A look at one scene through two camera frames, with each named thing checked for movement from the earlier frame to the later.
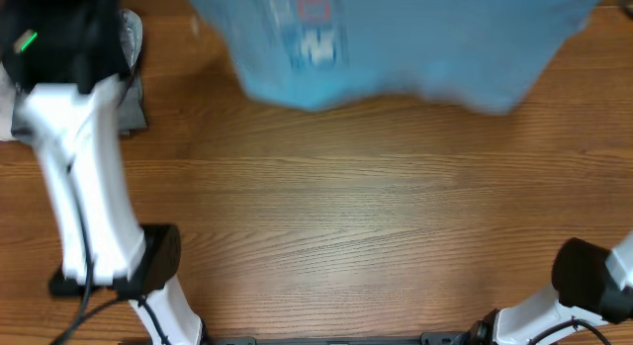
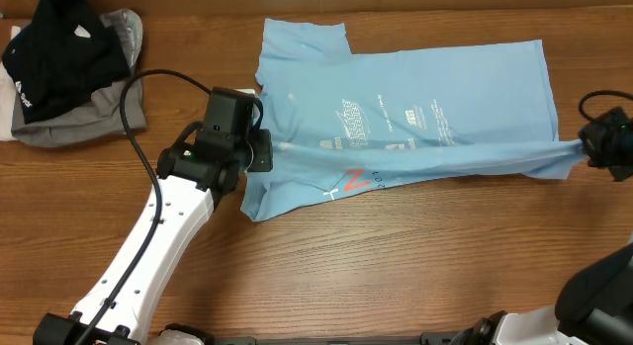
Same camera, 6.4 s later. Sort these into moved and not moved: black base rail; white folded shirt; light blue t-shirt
Moved: light blue t-shirt
Not moved: white folded shirt; black base rail
